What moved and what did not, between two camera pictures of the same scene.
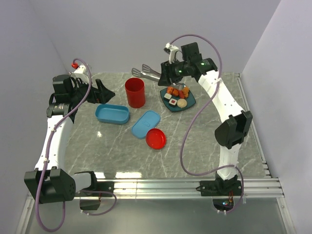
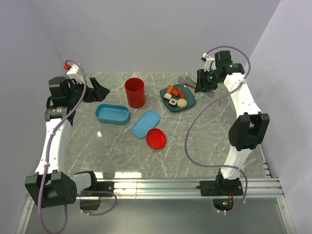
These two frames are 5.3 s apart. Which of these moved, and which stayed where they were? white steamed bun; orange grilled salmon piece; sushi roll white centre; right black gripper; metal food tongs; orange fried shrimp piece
Moved: metal food tongs; right black gripper
Stayed: sushi roll white centre; orange fried shrimp piece; orange grilled salmon piece; white steamed bun
